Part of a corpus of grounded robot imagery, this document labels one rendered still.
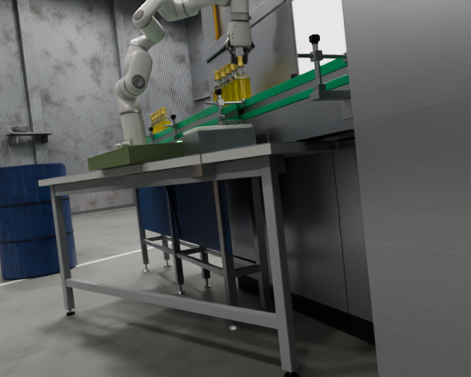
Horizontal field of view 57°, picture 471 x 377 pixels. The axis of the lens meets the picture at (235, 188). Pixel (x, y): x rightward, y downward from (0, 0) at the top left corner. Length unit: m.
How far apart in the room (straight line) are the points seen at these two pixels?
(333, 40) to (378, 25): 0.67
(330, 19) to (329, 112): 0.42
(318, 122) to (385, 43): 0.49
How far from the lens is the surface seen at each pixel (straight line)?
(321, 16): 1.66
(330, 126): 1.30
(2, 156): 12.21
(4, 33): 13.00
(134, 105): 1.91
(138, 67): 1.89
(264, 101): 1.66
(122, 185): 1.94
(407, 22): 0.89
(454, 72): 0.81
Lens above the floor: 0.67
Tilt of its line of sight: 2 degrees down
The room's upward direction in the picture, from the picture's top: 6 degrees counter-clockwise
